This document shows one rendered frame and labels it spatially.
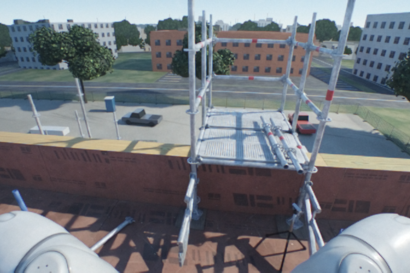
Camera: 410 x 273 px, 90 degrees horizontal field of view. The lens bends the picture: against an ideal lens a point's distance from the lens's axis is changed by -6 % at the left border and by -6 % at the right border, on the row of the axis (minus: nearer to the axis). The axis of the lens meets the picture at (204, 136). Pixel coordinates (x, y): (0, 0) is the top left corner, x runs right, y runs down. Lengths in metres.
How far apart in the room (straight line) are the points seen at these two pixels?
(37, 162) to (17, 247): 2.77
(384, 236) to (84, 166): 2.70
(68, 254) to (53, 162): 2.69
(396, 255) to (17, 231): 0.69
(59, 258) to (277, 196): 2.27
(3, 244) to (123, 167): 2.10
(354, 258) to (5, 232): 0.61
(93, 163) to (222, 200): 1.51
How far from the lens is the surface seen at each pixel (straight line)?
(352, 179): 2.60
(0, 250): 0.55
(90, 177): 2.91
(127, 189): 2.76
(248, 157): 2.14
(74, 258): 0.44
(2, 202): 3.66
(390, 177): 2.77
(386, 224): 0.57
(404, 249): 0.55
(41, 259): 0.44
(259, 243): 2.42
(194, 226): 2.46
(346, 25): 1.88
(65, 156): 2.91
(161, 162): 2.35
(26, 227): 0.55
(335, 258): 0.43
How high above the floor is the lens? 1.89
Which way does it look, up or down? 27 degrees down
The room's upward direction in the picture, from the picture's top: straight up
